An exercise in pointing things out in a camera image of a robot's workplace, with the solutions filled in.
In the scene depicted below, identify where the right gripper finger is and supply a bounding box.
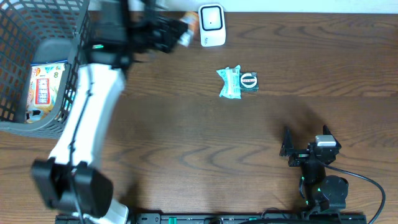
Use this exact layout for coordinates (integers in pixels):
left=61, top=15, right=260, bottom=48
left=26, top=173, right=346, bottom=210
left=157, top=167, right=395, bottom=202
left=279, top=127, right=294, bottom=157
left=323, top=125, right=341, bottom=148

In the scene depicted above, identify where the small orange carton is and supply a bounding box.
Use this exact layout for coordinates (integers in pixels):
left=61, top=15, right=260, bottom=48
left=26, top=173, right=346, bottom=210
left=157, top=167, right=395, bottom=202
left=178, top=11, right=199, bottom=47

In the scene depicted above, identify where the teal snack packet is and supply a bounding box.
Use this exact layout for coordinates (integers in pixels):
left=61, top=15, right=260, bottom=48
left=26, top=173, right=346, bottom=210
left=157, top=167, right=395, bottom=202
left=216, top=65, right=241, bottom=99

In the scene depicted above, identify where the large yellow snack bag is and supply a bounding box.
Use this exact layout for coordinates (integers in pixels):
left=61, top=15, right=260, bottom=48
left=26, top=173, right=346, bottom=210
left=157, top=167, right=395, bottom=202
left=25, top=62, right=65, bottom=123

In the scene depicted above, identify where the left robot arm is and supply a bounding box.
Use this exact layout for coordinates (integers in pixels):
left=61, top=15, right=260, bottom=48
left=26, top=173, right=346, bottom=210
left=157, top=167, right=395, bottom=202
left=31, top=1, right=188, bottom=223

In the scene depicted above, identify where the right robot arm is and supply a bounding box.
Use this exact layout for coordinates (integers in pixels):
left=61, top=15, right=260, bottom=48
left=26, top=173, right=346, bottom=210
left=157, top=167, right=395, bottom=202
left=279, top=126, right=349, bottom=220

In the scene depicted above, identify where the grey plastic mesh basket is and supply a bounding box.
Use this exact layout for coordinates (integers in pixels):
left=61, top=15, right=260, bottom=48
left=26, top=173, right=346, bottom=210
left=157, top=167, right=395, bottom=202
left=1, top=0, right=90, bottom=139

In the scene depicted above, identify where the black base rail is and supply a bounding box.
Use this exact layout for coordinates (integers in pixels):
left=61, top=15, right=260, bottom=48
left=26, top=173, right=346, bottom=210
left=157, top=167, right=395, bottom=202
left=55, top=212, right=368, bottom=224

